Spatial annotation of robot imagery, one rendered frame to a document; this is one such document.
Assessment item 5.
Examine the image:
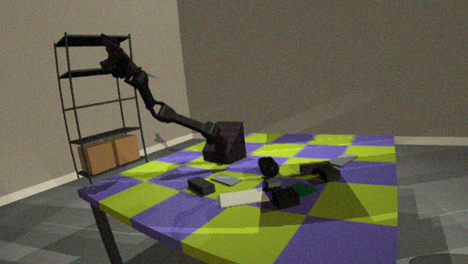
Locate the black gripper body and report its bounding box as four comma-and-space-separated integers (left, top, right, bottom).
109, 41, 131, 68

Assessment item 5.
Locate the dark grey controller unit with white label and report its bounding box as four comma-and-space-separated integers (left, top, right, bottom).
259, 157, 280, 178

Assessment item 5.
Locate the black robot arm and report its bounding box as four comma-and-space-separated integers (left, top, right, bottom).
100, 58, 229, 149

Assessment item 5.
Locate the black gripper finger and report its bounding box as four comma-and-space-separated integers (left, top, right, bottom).
102, 37, 121, 58
101, 34, 117, 44

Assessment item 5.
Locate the cream flat rectangular panel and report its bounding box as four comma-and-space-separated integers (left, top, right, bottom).
219, 188, 270, 208

